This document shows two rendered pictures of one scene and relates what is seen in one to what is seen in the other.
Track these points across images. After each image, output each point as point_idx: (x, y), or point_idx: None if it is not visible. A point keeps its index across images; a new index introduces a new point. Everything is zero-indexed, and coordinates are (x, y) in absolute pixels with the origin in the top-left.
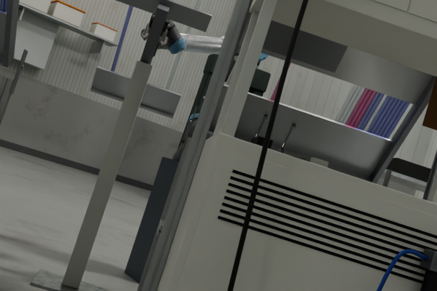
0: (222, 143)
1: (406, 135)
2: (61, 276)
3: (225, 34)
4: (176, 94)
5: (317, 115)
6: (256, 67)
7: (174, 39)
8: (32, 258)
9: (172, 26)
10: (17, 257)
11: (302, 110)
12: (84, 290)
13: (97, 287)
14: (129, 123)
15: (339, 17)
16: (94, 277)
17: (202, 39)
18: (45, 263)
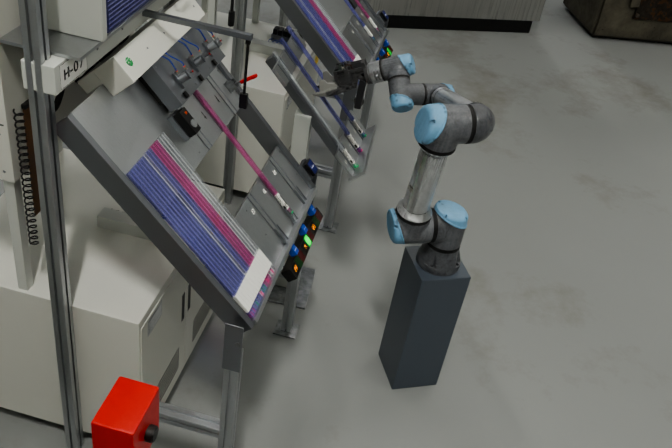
0: None
1: (169, 261)
2: (307, 280)
3: None
4: (335, 153)
5: (239, 208)
6: (429, 154)
7: (389, 94)
8: (362, 273)
9: (389, 78)
10: (349, 262)
11: (246, 197)
12: (277, 289)
13: (298, 301)
14: None
15: None
16: (351, 311)
17: (449, 101)
18: (356, 279)
